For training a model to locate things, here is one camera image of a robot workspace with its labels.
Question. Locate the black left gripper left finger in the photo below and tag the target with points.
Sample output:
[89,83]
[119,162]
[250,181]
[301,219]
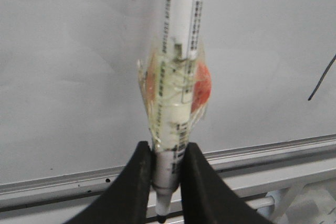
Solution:
[126,199]

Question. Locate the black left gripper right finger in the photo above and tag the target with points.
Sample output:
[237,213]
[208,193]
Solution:
[206,198]

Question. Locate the white black whiteboard marker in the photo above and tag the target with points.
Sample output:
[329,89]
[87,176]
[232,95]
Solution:
[170,115]

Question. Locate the black marker stroke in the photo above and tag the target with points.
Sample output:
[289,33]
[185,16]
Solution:
[322,78]

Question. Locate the whiteboard with aluminium frame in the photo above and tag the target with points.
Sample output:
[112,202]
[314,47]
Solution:
[71,109]

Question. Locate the white metal stand frame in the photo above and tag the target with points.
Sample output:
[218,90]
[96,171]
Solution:
[303,189]

